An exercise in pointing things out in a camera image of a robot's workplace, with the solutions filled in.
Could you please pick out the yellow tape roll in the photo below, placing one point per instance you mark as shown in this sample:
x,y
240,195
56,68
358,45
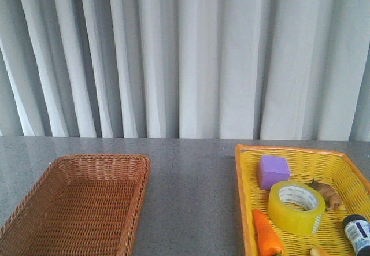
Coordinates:
x,y
295,207

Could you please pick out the white pleated curtain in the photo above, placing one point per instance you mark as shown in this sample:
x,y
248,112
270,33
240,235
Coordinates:
x,y
227,69

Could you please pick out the purple foam cube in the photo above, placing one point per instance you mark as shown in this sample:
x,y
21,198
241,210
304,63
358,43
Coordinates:
x,y
271,170

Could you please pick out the brown wicker basket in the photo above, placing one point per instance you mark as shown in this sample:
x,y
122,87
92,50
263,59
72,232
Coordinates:
x,y
85,204

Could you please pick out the orange toy carrot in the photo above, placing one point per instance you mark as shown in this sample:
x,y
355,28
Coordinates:
x,y
268,241

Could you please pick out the yellow plastic basket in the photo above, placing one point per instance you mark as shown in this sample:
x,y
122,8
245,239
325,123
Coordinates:
x,y
329,167

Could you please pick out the brown toy animal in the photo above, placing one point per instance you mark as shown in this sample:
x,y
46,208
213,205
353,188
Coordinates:
x,y
332,199

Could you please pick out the toy croissant bread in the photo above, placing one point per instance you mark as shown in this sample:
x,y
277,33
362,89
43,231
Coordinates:
x,y
318,251

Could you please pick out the small labelled bottle dark cap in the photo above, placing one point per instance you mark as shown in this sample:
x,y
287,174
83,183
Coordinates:
x,y
356,229

